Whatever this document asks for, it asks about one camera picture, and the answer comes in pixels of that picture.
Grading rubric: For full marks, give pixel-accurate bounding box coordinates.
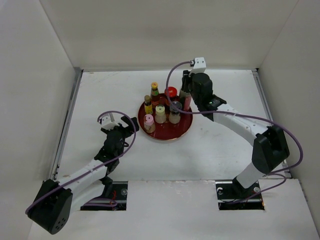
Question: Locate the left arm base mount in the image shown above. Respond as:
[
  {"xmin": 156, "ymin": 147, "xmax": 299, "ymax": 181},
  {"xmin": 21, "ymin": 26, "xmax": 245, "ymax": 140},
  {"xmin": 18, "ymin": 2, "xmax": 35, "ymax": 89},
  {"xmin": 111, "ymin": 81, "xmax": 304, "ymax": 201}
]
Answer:
[{"xmin": 80, "ymin": 176, "xmax": 129, "ymax": 211}]

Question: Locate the red round tray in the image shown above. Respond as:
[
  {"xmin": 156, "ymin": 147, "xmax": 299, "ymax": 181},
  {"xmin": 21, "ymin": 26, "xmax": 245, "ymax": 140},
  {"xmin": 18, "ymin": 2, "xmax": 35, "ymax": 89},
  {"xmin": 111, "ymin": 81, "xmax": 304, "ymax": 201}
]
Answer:
[{"xmin": 137, "ymin": 93, "xmax": 193, "ymax": 141}]

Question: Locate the yellow cap red sauce bottle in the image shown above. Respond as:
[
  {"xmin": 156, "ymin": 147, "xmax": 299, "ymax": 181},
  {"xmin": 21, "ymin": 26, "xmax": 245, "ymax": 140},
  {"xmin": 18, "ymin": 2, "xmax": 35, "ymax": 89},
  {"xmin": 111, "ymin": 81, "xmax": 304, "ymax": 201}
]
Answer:
[{"xmin": 150, "ymin": 82, "xmax": 160, "ymax": 109}]

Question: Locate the dark soy sauce bottle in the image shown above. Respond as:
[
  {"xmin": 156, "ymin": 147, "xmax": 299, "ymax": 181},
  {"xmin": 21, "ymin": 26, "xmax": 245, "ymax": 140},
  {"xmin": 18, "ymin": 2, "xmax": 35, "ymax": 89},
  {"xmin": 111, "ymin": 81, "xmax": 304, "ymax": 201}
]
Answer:
[{"xmin": 179, "ymin": 88, "xmax": 192, "ymax": 112}]

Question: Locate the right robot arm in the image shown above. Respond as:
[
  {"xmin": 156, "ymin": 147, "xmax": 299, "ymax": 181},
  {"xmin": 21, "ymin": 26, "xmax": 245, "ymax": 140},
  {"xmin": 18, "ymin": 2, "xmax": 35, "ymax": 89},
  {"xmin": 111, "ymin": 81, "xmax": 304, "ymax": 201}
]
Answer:
[{"xmin": 181, "ymin": 70, "xmax": 290, "ymax": 198}]

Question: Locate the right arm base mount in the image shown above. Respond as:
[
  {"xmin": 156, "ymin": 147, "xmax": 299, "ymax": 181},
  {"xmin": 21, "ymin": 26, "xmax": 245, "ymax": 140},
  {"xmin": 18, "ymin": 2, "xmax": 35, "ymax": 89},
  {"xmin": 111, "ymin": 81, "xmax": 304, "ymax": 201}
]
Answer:
[{"xmin": 215, "ymin": 179, "xmax": 265, "ymax": 211}]

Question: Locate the yellow label oil bottle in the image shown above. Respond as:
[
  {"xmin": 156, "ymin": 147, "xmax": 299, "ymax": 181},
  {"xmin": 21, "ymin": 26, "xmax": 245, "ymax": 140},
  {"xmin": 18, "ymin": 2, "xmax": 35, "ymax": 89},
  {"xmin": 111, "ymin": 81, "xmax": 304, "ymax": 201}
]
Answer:
[{"xmin": 144, "ymin": 95, "xmax": 153, "ymax": 115}]

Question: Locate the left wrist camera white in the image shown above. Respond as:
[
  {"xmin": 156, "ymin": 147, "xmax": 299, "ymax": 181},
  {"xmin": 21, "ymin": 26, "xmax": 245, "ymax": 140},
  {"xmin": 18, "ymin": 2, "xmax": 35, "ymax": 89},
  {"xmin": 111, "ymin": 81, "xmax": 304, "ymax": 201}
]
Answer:
[{"xmin": 97, "ymin": 113, "xmax": 119, "ymax": 130}]

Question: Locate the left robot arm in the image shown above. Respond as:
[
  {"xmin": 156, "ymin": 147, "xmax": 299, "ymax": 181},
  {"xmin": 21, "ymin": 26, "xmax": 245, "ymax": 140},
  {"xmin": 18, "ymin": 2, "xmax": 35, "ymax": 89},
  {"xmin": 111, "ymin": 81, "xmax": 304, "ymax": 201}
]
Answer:
[{"xmin": 25, "ymin": 111, "xmax": 139, "ymax": 235}]

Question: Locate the cream cap shaker bottle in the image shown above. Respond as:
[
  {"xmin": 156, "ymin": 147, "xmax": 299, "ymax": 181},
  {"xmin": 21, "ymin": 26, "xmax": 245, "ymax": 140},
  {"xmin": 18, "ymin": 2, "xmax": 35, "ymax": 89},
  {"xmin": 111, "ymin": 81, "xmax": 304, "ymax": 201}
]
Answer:
[{"xmin": 154, "ymin": 104, "xmax": 167, "ymax": 124}]

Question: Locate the clear cap pepper grinder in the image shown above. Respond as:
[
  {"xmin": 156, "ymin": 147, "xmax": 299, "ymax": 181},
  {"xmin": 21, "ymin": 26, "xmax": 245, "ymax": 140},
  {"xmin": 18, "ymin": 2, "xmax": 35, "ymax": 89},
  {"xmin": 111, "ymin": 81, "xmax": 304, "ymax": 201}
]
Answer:
[{"xmin": 169, "ymin": 101, "xmax": 182, "ymax": 124}]

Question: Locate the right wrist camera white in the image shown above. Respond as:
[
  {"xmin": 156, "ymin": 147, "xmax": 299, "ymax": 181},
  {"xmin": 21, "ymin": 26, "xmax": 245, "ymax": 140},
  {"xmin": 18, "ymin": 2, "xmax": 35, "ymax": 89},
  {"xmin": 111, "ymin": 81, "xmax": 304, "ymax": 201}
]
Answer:
[{"xmin": 189, "ymin": 57, "xmax": 207, "ymax": 76}]

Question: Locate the red cap sauce jar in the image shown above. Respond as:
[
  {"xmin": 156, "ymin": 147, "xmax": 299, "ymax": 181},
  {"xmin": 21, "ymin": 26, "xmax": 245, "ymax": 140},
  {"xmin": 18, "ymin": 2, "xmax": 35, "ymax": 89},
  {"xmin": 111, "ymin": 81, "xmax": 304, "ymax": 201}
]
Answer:
[{"xmin": 164, "ymin": 86, "xmax": 178, "ymax": 107}]

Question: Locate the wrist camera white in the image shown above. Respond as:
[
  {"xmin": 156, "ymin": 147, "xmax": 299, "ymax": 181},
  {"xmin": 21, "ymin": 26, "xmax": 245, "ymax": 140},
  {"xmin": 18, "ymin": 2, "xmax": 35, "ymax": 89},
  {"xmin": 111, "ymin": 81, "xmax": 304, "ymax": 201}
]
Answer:
[
  {"xmin": 97, "ymin": 113, "xmax": 119, "ymax": 130},
  {"xmin": 189, "ymin": 57, "xmax": 207, "ymax": 76}
]

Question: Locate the pink cap shaker bottle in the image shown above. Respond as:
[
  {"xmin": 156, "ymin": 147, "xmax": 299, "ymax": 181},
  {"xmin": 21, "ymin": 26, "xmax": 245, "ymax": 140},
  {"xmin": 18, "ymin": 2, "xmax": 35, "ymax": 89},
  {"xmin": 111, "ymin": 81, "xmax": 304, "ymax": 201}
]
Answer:
[{"xmin": 143, "ymin": 114, "xmax": 156, "ymax": 134}]

